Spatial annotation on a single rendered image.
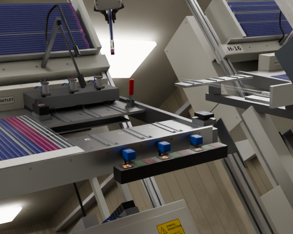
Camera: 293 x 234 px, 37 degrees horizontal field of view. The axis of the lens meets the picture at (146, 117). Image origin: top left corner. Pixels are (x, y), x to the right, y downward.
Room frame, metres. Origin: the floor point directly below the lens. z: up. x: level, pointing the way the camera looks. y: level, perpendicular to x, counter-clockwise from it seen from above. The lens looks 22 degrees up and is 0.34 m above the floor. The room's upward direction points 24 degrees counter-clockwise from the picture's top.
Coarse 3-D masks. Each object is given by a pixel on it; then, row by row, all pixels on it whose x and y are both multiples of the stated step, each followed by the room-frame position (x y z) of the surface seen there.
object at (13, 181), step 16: (208, 128) 1.23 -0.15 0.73; (128, 144) 1.08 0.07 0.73; (144, 144) 1.11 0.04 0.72; (176, 144) 1.18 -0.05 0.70; (48, 160) 0.96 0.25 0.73; (64, 160) 0.99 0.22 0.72; (80, 160) 1.02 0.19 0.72; (96, 160) 1.04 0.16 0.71; (112, 160) 1.07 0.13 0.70; (0, 176) 0.91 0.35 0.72; (16, 176) 0.93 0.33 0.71; (32, 176) 0.96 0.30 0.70; (48, 176) 0.98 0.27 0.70; (64, 176) 1.01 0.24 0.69; (80, 176) 1.04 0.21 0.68; (96, 176) 1.07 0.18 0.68; (0, 192) 0.93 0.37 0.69; (16, 192) 0.95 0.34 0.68; (32, 192) 0.98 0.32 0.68
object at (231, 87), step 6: (180, 78) 1.55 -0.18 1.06; (186, 78) 1.54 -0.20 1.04; (204, 84) 1.46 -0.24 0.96; (210, 84) 1.44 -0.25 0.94; (216, 84) 1.42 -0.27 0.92; (222, 84) 1.41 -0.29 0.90; (234, 90) 1.37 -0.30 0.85; (240, 90) 1.35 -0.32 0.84; (246, 90) 1.33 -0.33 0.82; (252, 90) 1.31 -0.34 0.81
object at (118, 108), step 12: (24, 108) 1.46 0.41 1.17; (72, 108) 1.48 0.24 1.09; (84, 108) 1.47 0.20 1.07; (96, 108) 1.49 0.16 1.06; (108, 108) 1.49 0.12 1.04; (120, 108) 1.48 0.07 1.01; (132, 108) 1.50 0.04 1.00; (48, 120) 1.33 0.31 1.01; (60, 120) 1.33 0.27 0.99; (72, 120) 1.34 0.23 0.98; (84, 120) 1.35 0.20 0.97; (96, 120) 1.49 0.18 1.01; (108, 120) 1.50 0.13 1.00; (120, 120) 1.50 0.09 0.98; (60, 132) 1.36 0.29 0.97
